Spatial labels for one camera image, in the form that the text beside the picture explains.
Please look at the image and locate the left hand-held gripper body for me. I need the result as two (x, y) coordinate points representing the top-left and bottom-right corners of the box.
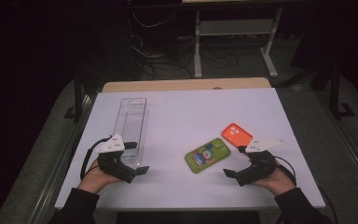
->
(96, 133), (139, 184)

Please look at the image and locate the white cable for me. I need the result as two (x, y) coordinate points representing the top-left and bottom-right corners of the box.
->
(132, 11), (176, 29)

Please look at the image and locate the person's left hand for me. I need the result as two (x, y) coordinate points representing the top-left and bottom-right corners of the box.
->
(77, 158), (123, 194)

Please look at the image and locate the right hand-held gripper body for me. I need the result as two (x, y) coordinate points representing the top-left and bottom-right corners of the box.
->
(233, 137), (286, 188)

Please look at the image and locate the black metal stand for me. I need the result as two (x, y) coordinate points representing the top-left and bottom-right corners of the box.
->
(328, 62), (356, 120)
(63, 71), (86, 120)

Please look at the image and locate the aluminium rail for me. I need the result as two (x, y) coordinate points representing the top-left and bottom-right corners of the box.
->
(27, 92), (98, 224)
(316, 91), (358, 200)

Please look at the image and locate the dark computer tower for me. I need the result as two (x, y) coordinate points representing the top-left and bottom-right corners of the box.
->
(136, 6), (180, 60)

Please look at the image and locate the wooden board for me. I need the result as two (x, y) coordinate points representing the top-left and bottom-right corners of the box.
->
(102, 77), (272, 93)

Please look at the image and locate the orange phone case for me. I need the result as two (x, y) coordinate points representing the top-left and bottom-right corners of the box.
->
(221, 122), (254, 148)

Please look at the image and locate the white metal desk frame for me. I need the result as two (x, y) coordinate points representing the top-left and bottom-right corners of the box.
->
(194, 7), (284, 78)

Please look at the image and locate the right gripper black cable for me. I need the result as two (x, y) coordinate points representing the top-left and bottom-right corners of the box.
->
(273, 155), (338, 224)

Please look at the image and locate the clear plastic container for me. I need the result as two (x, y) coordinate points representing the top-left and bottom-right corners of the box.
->
(111, 97), (150, 167)

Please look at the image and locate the person's right hand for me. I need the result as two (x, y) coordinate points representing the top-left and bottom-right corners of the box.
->
(251, 166), (296, 196)

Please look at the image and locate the tangle of black floor cables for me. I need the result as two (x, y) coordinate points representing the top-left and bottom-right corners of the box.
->
(130, 34), (262, 80)

